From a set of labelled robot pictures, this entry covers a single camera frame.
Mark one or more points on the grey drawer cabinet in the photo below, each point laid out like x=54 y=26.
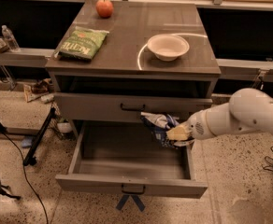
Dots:
x=123 y=66

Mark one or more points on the green Kettle chip bag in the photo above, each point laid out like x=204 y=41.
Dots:
x=83 y=43

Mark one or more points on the white bowl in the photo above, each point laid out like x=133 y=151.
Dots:
x=168 y=47

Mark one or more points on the closed top drawer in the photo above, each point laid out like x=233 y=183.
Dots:
x=122 y=108

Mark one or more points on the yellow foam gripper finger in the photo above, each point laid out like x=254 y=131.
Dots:
x=180 y=133

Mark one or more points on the black tripod leg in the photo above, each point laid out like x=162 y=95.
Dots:
x=30 y=158

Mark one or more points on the small white cup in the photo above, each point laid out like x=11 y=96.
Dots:
x=64 y=127

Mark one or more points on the blue tape cross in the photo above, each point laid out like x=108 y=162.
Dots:
x=130 y=198

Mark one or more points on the blue chip bag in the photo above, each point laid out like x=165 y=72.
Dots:
x=159 y=124

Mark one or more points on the grey side shelf left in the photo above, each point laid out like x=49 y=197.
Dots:
x=26 y=58

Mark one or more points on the crumpled wrapper on floor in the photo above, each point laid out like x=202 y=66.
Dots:
x=35 y=91

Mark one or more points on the clear water bottle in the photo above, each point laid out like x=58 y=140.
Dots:
x=10 y=39

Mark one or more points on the open middle drawer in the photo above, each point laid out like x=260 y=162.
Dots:
x=124 y=158

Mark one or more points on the red apple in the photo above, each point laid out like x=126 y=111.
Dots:
x=104 y=8

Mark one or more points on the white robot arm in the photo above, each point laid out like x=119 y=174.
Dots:
x=248 y=110

